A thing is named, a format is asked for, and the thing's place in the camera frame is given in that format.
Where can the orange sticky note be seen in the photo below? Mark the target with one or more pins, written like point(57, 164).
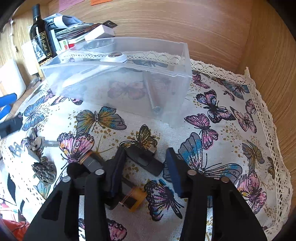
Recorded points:
point(95, 2)

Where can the stack of books and papers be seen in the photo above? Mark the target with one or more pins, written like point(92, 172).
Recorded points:
point(67, 31)

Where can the silver key with keyring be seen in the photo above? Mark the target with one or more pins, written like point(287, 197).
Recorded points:
point(30, 147)

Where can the white cylinder container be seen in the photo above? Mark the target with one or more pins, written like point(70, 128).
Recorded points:
point(11, 79)

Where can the silver metal pen tube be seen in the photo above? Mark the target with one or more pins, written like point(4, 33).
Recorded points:
point(151, 93)

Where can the clear plastic storage box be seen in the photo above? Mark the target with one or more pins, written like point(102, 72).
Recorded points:
point(110, 72)

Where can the black orange electronic board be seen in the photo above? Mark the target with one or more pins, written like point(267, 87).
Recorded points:
point(116, 188)

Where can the small pine cone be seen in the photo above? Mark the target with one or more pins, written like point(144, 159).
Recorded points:
point(45, 171)

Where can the small black clip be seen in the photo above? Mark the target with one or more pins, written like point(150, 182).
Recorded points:
point(145, 159)

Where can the small white box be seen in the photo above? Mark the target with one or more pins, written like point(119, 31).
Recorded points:
point(99, 32)

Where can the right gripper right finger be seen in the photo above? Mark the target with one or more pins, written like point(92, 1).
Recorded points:
point(233, 219)

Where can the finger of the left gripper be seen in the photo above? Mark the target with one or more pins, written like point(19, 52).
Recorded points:
point(5, 111)
point(8, 99)

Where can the small round mirror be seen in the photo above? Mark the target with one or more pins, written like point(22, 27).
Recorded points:
point(33, 82)

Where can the pink sticky note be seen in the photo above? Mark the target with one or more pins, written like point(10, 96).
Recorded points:
point(65, 4)

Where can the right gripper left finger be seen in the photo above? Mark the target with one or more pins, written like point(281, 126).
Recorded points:
point(57, 219)

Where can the butterfly print tablecloth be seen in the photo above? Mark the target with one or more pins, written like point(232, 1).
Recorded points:
point(225, 128)

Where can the dark wine bottle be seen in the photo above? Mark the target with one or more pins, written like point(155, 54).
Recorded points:
point(40, 40)

